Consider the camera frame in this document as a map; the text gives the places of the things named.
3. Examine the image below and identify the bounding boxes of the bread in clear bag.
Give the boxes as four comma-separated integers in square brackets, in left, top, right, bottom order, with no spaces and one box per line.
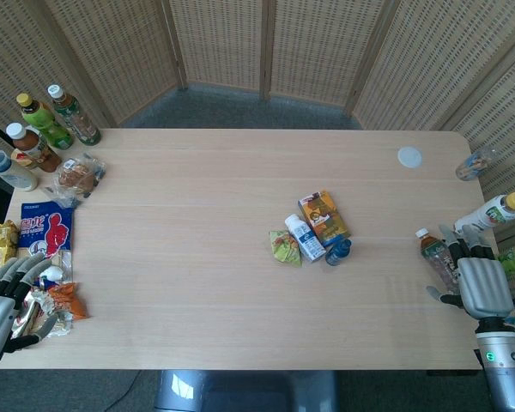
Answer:
[42,153,108,210]

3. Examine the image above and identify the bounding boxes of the white round table cap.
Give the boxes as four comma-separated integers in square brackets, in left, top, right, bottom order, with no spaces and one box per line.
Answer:
[397,146,424,169]

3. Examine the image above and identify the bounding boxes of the small blue bottle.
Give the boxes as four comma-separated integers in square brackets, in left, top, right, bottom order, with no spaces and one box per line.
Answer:
[324,239,354,267]

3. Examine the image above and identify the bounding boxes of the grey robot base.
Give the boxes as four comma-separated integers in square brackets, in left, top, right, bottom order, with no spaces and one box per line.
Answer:
[153,369,340,412]

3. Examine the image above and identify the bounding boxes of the black cable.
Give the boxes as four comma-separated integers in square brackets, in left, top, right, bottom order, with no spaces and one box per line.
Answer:
[106,371,143,412]

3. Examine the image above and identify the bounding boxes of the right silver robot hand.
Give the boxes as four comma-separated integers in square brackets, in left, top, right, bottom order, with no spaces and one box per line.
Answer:
[427,223,515,320]

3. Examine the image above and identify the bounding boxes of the orange brown drink carton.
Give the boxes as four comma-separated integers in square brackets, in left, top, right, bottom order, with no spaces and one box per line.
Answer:
[297,190,352,248]

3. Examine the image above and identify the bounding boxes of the white milk bottle blue label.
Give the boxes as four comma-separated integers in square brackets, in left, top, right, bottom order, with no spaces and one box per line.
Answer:
[284,214,328,264]

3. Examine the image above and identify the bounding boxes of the cream bottle grey cap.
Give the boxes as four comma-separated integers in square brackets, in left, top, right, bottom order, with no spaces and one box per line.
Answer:
[0,148,39,192]

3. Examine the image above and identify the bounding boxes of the woven bamboo folding screen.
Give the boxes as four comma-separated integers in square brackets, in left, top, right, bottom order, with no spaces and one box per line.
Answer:
[0,0,515,301]

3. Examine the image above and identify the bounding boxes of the silver foil snack wrapper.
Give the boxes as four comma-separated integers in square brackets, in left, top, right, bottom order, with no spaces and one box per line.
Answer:
[9,288,75,341]

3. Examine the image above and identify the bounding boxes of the dark tea bottle white cap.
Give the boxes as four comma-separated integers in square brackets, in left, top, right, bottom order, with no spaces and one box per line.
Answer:
[415,227,460,295]

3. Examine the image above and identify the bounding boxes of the blue white red snack bag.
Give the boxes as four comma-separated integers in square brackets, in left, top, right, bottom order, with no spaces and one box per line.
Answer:
[15,200,76,261]

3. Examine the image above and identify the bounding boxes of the green yellow snack packet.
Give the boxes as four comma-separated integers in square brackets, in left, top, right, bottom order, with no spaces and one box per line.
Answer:
[268,230,304,268]

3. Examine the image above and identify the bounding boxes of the green bottle yellow cap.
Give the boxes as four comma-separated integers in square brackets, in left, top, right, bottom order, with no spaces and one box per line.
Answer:
[15,93,75,151]

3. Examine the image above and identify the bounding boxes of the brown tea bottle white cap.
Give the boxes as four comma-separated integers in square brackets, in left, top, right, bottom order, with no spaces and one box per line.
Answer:
[5,122,64,173]

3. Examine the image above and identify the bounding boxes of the clear empty plastic bottle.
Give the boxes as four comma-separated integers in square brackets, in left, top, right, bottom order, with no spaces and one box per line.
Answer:
[455,147,500,181]

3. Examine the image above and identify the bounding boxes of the green tea bottle white cap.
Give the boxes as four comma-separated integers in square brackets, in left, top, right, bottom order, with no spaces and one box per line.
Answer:
[46,84,102,146]

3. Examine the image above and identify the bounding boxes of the orange snack packet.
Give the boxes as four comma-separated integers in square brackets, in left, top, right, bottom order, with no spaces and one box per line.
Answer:
[47,282,90,321]

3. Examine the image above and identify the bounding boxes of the white bottle yellow cap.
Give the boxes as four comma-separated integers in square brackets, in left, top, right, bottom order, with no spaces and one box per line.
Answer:
[453,191,515,235]

